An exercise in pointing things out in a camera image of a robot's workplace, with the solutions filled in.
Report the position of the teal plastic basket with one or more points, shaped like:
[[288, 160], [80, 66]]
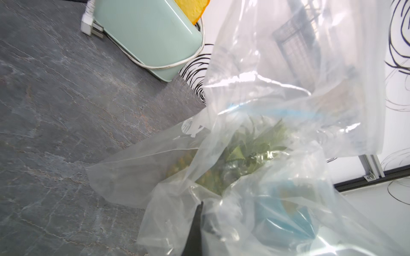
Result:
[[279, 221]]

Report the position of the mint green toaster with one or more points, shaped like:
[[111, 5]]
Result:
[[155, 34]]

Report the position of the clear zip-top bag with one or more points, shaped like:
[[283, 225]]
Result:
[[158, 175]]

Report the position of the rear blue-zip clear bag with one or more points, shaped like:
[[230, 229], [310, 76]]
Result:
[[315, 66]]

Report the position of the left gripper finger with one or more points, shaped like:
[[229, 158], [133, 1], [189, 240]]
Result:
[[193, 246]]

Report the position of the front yellow toast slice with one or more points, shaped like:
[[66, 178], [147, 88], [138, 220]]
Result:
[[193, 9]]

